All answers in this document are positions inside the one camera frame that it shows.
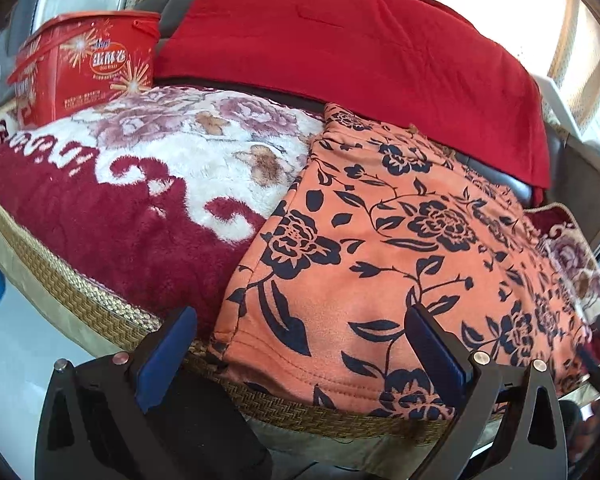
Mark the red blanket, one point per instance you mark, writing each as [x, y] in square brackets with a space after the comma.
[340, 50]

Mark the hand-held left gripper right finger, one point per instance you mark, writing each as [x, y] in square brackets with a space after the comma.
[440, 360]

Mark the orange floral garment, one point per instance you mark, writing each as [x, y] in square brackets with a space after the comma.
[390, 260]

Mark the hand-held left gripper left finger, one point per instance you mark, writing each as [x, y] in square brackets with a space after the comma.
[162, 360]

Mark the floral plush sofa cover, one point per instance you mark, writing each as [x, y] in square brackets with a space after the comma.
[130, 210]

